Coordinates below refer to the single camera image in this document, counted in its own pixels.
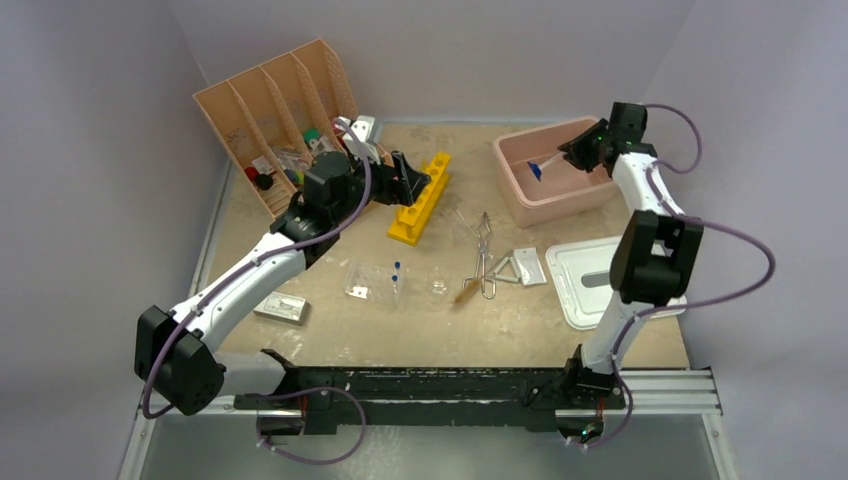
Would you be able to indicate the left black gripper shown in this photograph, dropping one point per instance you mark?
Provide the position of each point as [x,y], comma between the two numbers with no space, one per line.
[399,184]

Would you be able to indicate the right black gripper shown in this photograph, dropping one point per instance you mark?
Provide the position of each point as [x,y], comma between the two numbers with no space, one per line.
[577,149]

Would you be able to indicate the clear well plate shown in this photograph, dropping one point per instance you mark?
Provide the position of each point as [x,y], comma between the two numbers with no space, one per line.
[372,283]

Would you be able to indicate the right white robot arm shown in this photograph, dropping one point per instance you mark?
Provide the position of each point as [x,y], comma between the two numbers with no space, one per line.
[655,257]

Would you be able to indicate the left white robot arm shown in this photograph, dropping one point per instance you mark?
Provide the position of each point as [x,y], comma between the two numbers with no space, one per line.
[174,348]

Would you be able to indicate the yellow test tube rack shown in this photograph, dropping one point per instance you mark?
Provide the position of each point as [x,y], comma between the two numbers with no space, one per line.
[409,223]

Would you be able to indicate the pink plastic bin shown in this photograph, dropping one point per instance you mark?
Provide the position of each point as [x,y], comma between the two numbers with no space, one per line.
[563,191]

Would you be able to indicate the green capped tube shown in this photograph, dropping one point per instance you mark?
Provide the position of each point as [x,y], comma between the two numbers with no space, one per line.
[312,138]

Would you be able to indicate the white plastic bin lid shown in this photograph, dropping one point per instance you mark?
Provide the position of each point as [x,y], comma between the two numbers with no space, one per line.
[580,273]

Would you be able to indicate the wooden bristle brush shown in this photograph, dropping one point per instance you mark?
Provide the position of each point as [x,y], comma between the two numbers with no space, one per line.
[469,287]

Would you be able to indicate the metal crucible tongs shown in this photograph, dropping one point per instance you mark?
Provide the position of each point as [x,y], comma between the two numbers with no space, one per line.
[483,234]

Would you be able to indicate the black rubber stopper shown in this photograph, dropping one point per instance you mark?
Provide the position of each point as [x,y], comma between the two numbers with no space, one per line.
[264,182]

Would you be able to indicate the white packet pouch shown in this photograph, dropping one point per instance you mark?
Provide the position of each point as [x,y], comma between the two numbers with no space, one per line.
[528,267]

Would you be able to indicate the peach plastic file organizer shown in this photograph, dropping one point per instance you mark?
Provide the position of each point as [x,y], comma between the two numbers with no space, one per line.
[273,106]

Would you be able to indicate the metal clay triangle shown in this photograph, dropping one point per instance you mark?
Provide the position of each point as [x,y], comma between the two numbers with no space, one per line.
[504,270]

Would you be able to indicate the white slide box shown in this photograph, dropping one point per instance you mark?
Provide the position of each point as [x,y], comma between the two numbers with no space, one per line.
[283,308]

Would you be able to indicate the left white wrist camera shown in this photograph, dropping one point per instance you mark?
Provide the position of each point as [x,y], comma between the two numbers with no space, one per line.
[364,129]

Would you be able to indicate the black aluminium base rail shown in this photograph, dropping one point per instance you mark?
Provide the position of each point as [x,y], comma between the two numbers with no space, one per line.
[318,400]

